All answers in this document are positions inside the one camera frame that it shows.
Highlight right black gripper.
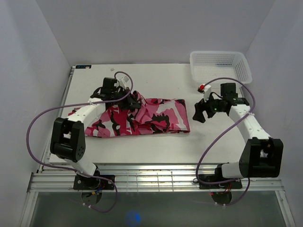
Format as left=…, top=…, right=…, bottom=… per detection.
left=192, top=91, right=224, bottom=123

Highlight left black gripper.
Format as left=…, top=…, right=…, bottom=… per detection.
left=111, top=87, right=141, bottom=111

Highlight pink camouflage trousers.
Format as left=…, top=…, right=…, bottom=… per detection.
left=72, top=90, right=191, bottom=138

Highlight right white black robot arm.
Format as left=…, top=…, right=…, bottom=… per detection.
left=193, top=83, right=284, bottom=188

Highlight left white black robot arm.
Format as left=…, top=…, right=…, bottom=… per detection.
left=50, top=73, right=141, bottom=189

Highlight white plastic mesh basket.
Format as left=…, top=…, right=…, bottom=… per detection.
left=189, top=51, right=252, bottom=84

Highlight small label sticker on table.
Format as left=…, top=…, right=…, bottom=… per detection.
left=75, top=65, right=91, bottom=69

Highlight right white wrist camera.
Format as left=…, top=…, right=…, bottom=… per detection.
left=197, top=84, right=212, bottom=101

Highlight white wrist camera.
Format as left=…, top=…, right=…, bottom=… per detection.
left=197, top=84, right=212, bottom=101
left=118, top=76, right=129, bottom=89

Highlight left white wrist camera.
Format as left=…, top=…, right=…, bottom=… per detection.
left=118, top=76, right=129, bottom=89

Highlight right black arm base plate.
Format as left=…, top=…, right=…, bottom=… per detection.
left=199, top=174, right=242, bottom=190

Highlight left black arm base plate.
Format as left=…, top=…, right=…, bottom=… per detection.
left=73, top=175, right=114, bottom=190

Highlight aluminium frame rail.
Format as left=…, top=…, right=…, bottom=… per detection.
left=27, top=164, right=285, bottom=193

